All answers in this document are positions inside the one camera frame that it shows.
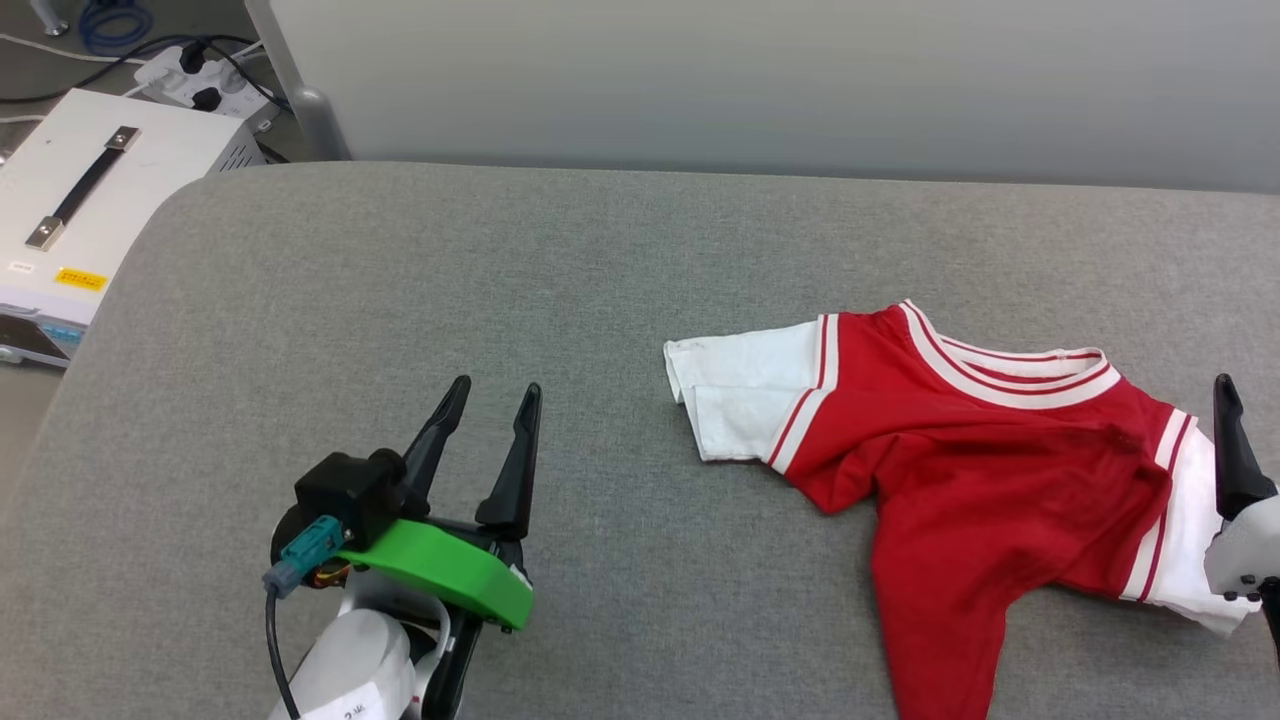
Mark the red and white jersey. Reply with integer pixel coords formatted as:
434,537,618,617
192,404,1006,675
663,298,1263,720

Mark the black floor power cable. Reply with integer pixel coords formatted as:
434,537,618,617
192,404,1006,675
0,35,293,113

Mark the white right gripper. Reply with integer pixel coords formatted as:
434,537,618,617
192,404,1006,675
1204,374,1280,601

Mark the white equipment box with handle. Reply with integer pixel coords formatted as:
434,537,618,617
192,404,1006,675
0,88,267,369

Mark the grey metal panel stand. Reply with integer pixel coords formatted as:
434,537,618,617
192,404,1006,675
245,0,353,161

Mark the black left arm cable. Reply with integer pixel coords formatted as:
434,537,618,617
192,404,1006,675
264,585,301,720

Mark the white power strip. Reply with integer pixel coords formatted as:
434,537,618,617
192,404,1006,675
135,40,279,129

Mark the teal left camera connector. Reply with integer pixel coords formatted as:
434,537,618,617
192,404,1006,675
264,515,347,599

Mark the white partition panel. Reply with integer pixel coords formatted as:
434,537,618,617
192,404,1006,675
270,0,1280,196

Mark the blue coiled cable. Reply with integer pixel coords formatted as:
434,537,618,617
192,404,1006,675
78,0,153,56

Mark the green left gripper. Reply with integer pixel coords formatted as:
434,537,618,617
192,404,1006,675
340,376,543,631

